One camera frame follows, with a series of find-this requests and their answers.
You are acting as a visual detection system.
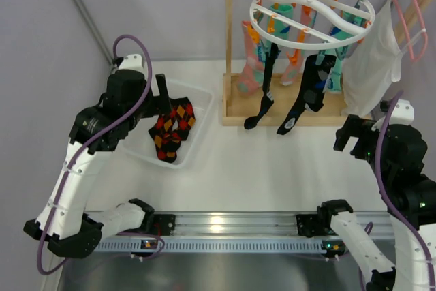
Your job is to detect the aluminium rail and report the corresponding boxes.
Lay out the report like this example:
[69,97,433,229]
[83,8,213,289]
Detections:
[91,211,399,254]

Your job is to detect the wooden clothes rack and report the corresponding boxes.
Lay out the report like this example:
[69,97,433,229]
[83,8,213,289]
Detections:
[222,0,433,127]

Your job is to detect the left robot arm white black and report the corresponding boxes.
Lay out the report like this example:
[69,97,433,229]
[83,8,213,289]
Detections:
[23,69,170,259]

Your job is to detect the black sock blue grey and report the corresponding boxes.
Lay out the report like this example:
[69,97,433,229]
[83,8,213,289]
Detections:
[277,55,337,135]

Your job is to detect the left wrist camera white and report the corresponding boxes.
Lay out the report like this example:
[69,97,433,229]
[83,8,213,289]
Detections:
[113,54,144,73]

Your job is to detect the white tank top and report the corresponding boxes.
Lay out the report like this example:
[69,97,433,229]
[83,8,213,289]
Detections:
[342,1,403,117]

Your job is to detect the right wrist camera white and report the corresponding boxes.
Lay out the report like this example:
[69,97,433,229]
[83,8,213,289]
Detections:
[371,99,415,132]

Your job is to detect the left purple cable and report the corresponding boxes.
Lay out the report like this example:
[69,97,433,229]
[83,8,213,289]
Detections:
[36,34,166,276]

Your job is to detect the white plastic basket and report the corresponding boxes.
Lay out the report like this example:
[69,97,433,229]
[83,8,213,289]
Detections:
[119,78,215,169]

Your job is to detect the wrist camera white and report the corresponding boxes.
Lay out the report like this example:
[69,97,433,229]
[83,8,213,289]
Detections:
[113,54,144,73]
[371,99,415,132]

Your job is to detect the pink sock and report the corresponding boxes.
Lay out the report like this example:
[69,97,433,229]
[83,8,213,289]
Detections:
[280,5,317,86]
[237,20,265,95]

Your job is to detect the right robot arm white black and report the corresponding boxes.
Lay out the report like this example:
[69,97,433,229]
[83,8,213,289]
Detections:
[296,115,435,290]

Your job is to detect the pink clothes hanger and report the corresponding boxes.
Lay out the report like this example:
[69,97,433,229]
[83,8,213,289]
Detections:
[391,0,429,63]

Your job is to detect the red orange argyle sock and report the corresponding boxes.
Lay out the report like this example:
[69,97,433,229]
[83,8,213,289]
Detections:
[149,97,196,164]

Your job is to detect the white round clip hanger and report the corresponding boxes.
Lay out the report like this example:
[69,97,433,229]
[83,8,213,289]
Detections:
[247,0,375,50]

